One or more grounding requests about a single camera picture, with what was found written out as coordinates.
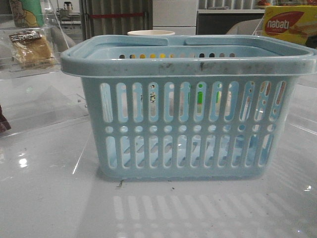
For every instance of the packaged bread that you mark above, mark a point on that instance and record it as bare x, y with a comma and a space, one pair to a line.
32, 49

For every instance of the light blue plastic basket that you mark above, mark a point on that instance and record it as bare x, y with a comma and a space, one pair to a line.
202, 106

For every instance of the white cabinet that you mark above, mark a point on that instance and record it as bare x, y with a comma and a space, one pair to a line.
179, 16

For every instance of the dark sideboard with white top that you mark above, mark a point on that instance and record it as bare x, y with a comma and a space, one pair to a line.
218, 22

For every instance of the clear acrylic display shelf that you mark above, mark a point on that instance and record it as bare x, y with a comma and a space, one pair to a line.
34, 98

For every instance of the beige armchair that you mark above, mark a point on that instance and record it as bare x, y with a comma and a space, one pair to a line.
248, 27

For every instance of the dark red snack packet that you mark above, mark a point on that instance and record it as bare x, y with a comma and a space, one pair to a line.
4, 124

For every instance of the plate of fruit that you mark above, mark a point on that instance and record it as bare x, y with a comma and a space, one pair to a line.
263, 3

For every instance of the yellow nabati wafer box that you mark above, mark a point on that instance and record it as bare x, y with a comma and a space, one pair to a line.
280, 18

